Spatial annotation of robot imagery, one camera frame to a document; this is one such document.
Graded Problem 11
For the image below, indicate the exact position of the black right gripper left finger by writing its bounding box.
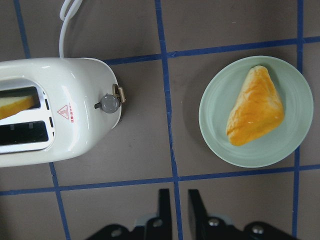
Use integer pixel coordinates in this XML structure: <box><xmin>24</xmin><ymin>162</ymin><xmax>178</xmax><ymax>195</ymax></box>
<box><xmin>88</xmin><ymin>188</ymin><xmax>171</xmax><ymax>240</ymax></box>

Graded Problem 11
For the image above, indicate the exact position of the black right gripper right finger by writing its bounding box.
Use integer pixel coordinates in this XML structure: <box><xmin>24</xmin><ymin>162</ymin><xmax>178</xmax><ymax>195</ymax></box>
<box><xmin>188</xmin><ymin>189</ymin><xmax>296</xmax><ymax>240</ymax></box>

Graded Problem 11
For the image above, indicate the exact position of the white two-slot toaster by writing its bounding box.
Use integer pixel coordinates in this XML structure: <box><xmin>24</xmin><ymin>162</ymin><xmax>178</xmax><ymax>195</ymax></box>
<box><xmin>0</xmin><ymin>57</ymin><xmax>124</xmax><ymax>167</ymax></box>

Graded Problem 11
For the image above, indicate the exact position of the bread slice in toaster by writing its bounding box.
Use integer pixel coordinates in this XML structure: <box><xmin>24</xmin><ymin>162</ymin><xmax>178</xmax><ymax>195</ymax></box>
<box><xmin>0</xmin><ymin>95</ymin><xmax>37</xmax><ymax>120</ymax></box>

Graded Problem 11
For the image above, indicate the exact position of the light green plate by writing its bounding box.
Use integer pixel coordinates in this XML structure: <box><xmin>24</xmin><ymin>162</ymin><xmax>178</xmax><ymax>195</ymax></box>
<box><xmin>198</xmin><ymin>56</ymin><xmax>314</xmax><ymax>168</ymax></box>

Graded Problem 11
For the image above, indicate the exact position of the triangular golden pastry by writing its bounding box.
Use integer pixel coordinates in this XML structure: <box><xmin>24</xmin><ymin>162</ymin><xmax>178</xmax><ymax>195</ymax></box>
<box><xmin>225</xmin><ymin>65</ymin><xmax>285</xmax><ymax>147</ymax></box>

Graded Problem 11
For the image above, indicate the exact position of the white toaster power cable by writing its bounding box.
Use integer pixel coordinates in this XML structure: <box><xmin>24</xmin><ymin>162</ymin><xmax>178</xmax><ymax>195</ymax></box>
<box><xmin>58</xmin><ymin>0</ymin><xmax>83</xmax><ymax>59</ymax></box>

